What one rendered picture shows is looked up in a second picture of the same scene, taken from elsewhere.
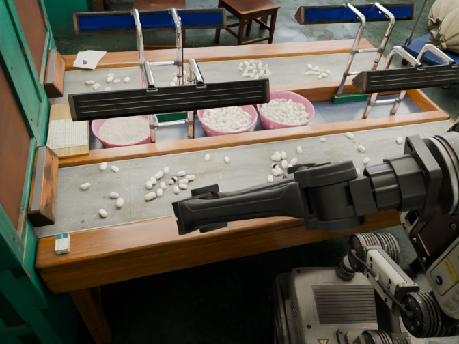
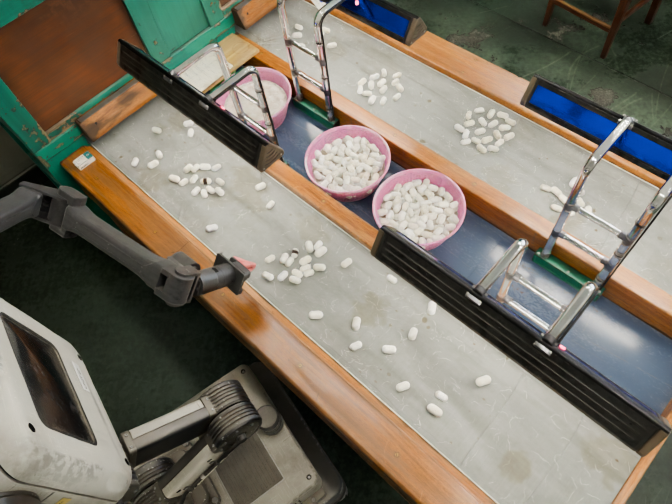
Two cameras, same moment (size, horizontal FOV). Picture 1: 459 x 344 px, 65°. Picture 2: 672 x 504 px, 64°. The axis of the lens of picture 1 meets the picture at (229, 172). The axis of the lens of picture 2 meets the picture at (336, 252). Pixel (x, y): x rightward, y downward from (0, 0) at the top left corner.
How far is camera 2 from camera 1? 1.36 m
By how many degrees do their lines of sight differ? 44
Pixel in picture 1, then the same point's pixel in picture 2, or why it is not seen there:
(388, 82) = (412, 272)
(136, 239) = (116, 201)
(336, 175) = not seen: outside the picture
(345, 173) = not seen: outside the picture
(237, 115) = (365, 170)
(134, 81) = (338, 52)
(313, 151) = (361, 279)
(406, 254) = not seen: outside the picture
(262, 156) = (305, 233)
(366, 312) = (230, 467)
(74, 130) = (209, 72)
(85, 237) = (99, 169)
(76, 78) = (299, 14)
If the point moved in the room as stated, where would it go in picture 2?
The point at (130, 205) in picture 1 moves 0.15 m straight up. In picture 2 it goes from (157, 173) to (138, 142)
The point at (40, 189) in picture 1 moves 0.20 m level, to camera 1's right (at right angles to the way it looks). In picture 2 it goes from (101, 107) to (116, 148)
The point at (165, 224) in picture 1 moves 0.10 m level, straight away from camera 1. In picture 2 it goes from (143, 210) to (170, 191)
